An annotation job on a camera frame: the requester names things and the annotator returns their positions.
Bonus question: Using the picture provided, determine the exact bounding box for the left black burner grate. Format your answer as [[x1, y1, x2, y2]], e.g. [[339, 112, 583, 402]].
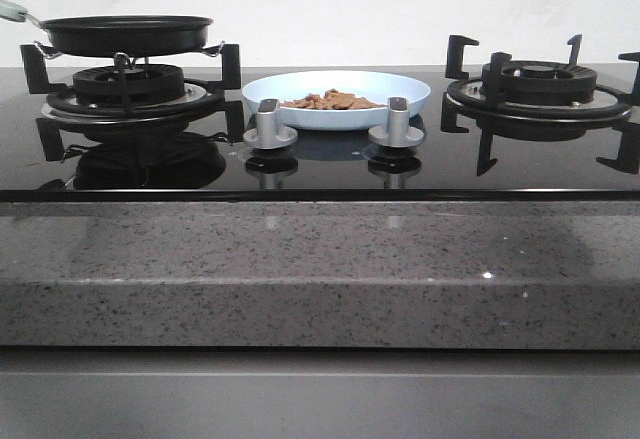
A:
[[20, 42, 241, 126]]

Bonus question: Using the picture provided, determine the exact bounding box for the silver stove knob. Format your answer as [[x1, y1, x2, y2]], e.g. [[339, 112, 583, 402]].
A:
[[368, 97, 425, 149], [243, 99, 298, 150]]

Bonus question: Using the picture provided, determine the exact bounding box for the grey cabinet front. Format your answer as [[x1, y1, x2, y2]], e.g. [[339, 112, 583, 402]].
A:
[[1, 349, 639, 438]]

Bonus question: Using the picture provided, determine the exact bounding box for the black burner grate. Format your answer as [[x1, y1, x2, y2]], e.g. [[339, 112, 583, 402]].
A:
[[20, 42, 241, 126], [440, 34, 639, 175]]

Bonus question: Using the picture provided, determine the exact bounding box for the black frying pan green handle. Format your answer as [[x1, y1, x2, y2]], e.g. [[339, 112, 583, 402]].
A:
[[1, 0, 213, 58]]

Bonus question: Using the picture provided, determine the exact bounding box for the wire pan support ring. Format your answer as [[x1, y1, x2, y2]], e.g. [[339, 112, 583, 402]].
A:
[[32, 40, 227, 71]]

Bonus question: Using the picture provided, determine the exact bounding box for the right black burner grate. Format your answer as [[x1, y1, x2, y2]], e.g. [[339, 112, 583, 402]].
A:
[[440, 34, 639, 175]]

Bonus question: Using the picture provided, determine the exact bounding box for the brown meat pieces pile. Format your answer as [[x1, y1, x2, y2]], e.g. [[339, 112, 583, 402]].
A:
[[280, 89, 384, 111]]

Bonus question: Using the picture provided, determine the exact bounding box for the left silver stove knob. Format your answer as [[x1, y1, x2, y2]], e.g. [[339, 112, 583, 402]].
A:
[[243, 99, 298, 150]]

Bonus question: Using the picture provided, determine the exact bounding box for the light blue plate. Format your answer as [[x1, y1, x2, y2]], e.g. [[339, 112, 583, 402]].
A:
[[242, 70, 431, 131]]

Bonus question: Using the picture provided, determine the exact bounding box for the black glass gas cooktop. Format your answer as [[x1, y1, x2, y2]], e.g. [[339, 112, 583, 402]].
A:
[[1, 66, 639, 203]]

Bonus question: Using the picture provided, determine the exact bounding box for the right silver stove knob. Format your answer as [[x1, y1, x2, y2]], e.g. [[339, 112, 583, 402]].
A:
[[368, 97, 425, 149]]

